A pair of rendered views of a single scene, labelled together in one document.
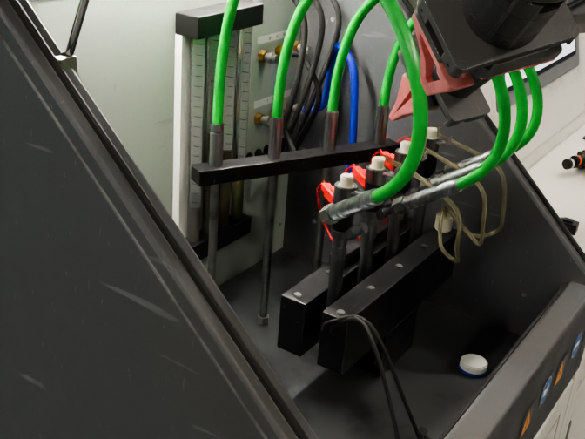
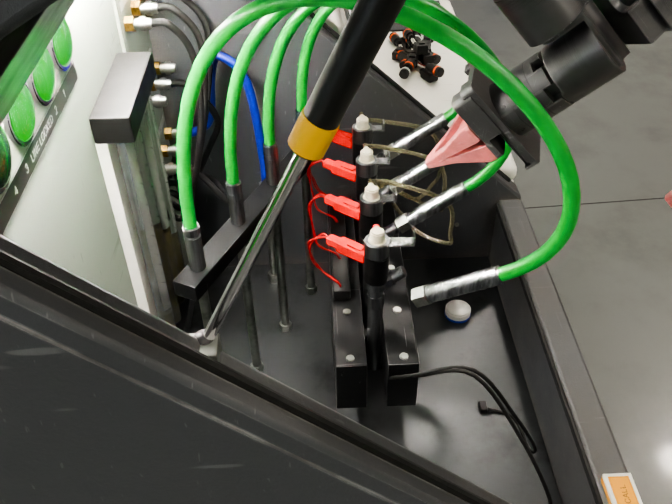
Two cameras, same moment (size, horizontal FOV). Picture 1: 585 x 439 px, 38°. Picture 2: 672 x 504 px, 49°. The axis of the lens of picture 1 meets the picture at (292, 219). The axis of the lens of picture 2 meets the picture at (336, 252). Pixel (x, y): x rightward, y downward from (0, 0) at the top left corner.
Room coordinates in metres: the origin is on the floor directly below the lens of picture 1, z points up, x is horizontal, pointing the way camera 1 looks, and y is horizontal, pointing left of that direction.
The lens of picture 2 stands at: (0.44, 0.32, 1.65)
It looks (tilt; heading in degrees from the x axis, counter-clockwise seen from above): 40 degrees down; 327
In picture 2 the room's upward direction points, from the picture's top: 1 degrees counter-clockwise
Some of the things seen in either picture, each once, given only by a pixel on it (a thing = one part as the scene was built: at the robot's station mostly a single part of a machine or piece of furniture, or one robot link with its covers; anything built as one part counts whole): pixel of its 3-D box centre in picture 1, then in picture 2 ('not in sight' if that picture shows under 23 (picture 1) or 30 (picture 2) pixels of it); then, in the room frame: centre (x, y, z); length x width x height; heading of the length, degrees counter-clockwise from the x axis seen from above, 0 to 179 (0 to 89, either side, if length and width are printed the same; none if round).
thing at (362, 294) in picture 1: (372, 304); (366, 308); (1.04, -0.12, 0.91); 0.34 x 0.10 x 0.15; 148
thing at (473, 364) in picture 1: (473, 365); (457, 311); (1.01, -0.28, 0.84); 0.04 x 0.04 x 0.01
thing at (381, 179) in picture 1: (375, 242); (378, 263); (1.00, -0.11, 1.03); 0.05 x 0.03 x 0.21; 58
